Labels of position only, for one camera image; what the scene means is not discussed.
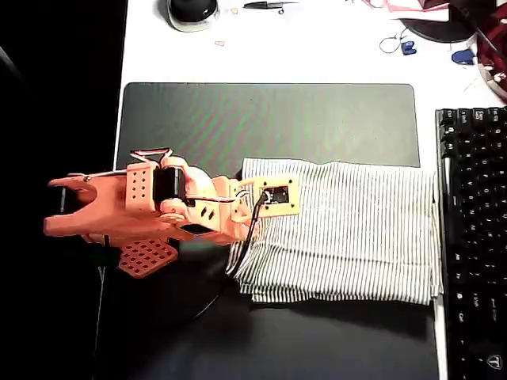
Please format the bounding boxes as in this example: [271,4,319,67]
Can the striped grey cloth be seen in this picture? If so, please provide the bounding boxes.
[224,158,444,306]

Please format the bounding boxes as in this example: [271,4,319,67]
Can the dark grey desk mat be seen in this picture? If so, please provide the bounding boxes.
[91,82,440,380]

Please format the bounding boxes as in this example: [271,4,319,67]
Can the black computer mouse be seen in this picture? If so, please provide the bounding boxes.
[157,0,221,33]

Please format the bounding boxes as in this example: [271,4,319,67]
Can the black thread snips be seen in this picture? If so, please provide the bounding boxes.
[242,0,302,15]

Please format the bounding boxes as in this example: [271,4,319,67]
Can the black keyboard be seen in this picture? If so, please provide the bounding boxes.
[434,106,507,380]

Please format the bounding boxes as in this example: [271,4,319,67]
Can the red paper sheet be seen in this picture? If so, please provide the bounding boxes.
[386,0,453,21]

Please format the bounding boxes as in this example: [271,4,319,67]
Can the black round disc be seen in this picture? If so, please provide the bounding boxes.
[398,15,477,44]

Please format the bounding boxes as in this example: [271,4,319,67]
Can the red patterned fabric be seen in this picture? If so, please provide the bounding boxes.
[447,0,507,105]

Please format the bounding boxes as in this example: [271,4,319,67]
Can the black camera cable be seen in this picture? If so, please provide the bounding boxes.
[185,190,274,324]

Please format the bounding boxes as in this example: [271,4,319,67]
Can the orange framed wrist camera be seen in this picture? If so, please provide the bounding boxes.
[249,175,301,219]

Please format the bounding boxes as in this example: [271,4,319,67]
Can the orange perforated base plate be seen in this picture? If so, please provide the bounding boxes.
[116,238,179,281]

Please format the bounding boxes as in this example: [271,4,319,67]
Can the thin grey base cable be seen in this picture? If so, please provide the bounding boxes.
[93,264,107,359]

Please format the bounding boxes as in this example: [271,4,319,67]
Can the thin wire loop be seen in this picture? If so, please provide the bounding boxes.
[379,28,410,55]

